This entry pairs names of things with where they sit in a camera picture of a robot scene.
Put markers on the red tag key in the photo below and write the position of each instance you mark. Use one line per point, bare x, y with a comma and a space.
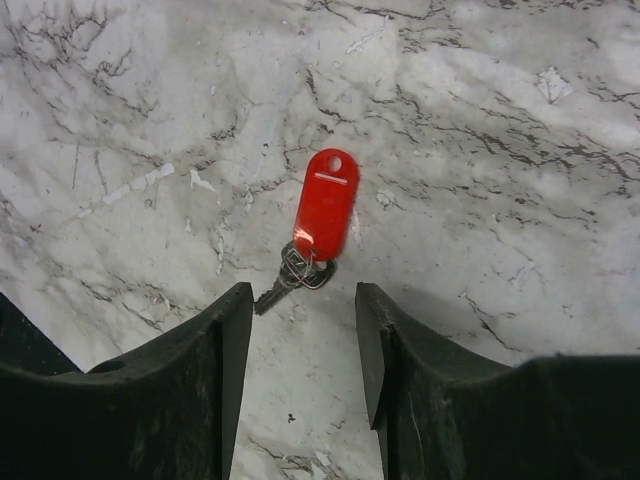
320, 227

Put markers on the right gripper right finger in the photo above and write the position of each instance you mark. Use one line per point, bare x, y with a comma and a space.
441, 411

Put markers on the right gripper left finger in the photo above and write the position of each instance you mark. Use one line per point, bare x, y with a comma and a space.
168, 409

